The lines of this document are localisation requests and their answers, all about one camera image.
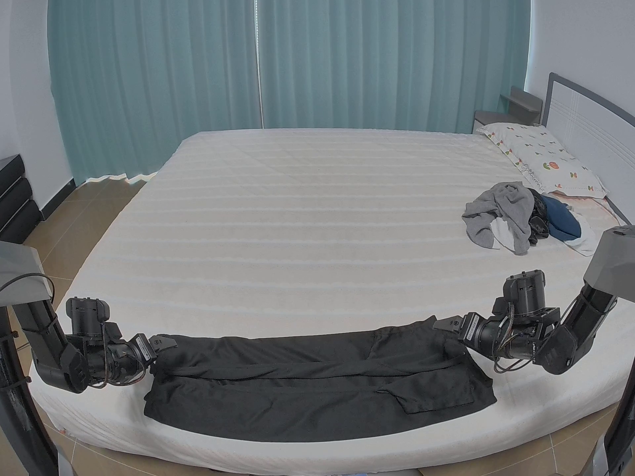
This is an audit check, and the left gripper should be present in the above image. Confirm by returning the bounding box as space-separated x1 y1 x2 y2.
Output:
130 333 179 368

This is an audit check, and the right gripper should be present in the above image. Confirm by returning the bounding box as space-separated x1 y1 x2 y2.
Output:
433 313 497 356

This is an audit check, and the black T-shirt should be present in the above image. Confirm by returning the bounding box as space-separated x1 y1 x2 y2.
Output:
143 315 498 442

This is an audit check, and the pile of clothes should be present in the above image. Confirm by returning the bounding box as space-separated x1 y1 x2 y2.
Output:
461 180 596 257

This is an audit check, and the bed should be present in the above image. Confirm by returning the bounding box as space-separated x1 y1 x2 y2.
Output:
27 71 635 465

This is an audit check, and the white printed pillow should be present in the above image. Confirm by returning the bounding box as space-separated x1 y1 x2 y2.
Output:
477 122 611 198

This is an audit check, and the black chest of drawers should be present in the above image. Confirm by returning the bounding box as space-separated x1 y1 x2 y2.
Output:
0 154 41 244

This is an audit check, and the grey bedside table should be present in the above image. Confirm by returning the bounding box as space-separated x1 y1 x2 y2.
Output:
474 86 542 132

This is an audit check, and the blue-green curtain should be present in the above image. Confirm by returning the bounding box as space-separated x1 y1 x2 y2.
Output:
47 0 264 184
257 0 530 133

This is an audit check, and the black cable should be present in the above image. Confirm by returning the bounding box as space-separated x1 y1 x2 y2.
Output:
0 274 55 306

